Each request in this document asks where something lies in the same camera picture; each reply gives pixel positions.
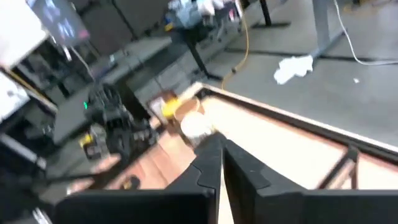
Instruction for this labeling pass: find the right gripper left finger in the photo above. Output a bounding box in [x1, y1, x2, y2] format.
[55, 133, 223, 224]

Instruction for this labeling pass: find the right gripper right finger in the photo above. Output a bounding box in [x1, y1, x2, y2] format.
[224, 140, 398, 224]

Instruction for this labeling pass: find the yellow-lid spice jar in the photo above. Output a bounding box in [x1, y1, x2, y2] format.
[161, 98, 183, 121]

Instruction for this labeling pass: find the tan-lid sesame seasoning jar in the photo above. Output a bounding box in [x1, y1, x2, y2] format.
[174, 98, 202, 124]

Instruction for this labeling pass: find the white-lid bagel seasoning jar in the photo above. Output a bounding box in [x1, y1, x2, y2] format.
[180, 111, 216, 147]

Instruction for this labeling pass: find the wooden shelf with black legs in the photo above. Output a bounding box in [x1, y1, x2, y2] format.
[198, 93, 398, 191]

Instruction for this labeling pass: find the yellow tag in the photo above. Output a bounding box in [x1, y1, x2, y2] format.
[78, 133, 95, 149]

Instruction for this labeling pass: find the grey desk top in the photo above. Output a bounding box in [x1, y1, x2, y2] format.
[93, 35, 175, 94]
[52, 90, 97, 147]

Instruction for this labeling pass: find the black table leg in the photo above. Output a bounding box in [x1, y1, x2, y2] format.
[185, 32, 224, 82]
[259, 0, 292, 29]

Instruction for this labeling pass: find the teal and white cloth pile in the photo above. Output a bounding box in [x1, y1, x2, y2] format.
[165, 0, 244, 32]

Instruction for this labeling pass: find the black computer monitor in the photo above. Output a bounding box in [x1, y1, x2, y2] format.
[26, 0, 91, 48]

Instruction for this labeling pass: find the white crumpled cloth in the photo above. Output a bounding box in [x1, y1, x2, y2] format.
[272, 55, 315, 86]

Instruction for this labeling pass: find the white board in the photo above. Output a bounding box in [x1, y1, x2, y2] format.
[0, 0, 50, 72]

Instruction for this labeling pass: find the grey desk leg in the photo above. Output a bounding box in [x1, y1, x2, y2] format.
[310, 0, 346, 60]

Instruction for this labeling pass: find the yellow extension cable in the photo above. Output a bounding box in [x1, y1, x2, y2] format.
[220, 9, 251, 91]

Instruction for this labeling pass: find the white floor cable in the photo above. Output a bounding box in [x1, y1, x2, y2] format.
[333, 0, 398, 67]

